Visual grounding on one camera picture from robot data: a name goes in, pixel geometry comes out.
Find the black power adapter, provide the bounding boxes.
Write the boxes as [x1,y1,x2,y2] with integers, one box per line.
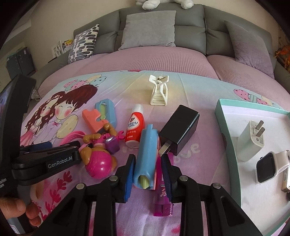
[158,105,200,156]

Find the grey sofa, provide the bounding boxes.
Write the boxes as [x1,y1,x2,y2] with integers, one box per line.
[26,1,278,90]

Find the grey right cushion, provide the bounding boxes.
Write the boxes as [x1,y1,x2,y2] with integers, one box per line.
[225,21,274,78]

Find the pink sofa cover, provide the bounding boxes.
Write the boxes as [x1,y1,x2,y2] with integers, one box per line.
[38,47,276,98]

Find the red white small bottle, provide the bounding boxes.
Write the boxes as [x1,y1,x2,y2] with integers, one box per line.
[125,104,144,149]

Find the white smart watch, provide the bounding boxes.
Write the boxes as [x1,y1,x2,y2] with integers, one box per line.
[256,150,289,184]

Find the white power adapter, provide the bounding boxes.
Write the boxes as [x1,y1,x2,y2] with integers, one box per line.
[236,121,265,162]

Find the grey cushion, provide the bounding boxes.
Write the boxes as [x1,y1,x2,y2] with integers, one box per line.
[225,21,274,78]
[119,10,176,50]

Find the gold metal lighter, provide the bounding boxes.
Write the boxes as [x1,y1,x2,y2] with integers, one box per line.
[281,167,290,193]

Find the black white patterned cushion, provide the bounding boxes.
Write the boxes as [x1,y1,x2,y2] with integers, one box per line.
[68,24,99,64]

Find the orange blue toy block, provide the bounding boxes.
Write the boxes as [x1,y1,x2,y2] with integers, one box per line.
[82,99,117,133]

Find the blue toy knife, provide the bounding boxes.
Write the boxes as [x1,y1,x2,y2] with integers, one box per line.
[133,124,159,190]

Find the cartoon printed table cloth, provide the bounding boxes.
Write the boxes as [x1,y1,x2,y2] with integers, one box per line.
[13,69,290,236]

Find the purple transparent lighter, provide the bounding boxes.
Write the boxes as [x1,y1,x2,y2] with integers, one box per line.
[153,156,175,217]

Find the person's left hand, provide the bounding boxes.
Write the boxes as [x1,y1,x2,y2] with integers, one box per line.
[0,198,41,227]

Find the cream hair claw clip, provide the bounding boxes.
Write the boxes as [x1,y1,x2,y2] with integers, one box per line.
[148,75,169,106]

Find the teal white tray box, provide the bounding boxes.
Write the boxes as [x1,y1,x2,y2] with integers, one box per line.
[215,99,289,235]

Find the orange decoration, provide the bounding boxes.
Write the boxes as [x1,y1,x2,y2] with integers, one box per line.
[275,44,290,72]

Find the grey white plush dog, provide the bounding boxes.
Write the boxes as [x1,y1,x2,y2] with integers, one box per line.
[135,0,195,10]

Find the pink fitness band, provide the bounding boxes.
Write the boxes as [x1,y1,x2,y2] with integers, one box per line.
[60,131,85,146]

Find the white picture frame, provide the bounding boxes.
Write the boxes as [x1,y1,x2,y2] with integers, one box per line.
[51,41,64,58]

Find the dark cabinet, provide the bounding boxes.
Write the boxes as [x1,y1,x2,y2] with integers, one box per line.
[6,47,36,80]

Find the grey middle cushion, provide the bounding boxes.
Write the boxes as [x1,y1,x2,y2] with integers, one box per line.
[119,10,176,50]

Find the pink brown doll toy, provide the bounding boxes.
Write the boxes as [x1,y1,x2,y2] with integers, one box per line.
[80,123,120,180]

